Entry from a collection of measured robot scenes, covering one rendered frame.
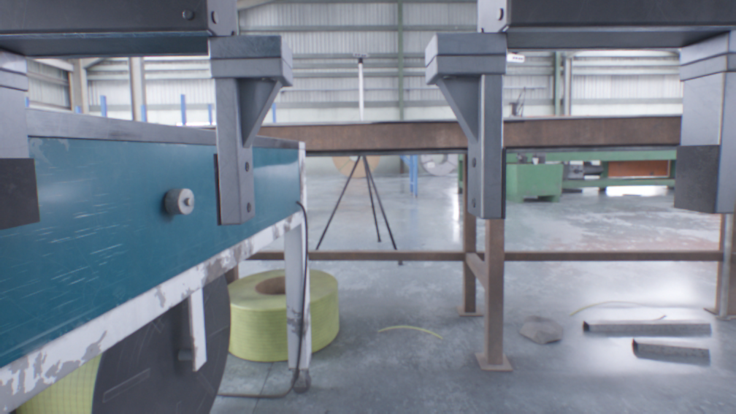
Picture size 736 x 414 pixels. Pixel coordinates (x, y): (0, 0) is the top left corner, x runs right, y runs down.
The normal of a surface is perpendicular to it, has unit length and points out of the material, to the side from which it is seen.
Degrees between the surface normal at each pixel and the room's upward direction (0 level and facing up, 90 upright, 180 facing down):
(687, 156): 90
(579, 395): 0
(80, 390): 81
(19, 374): 90
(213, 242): 90
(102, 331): 90
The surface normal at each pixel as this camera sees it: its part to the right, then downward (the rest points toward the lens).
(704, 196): -1.00, 0.02
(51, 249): 0.99, -0.01
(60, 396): -0.11, -0.02
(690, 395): -0.02, -1.00
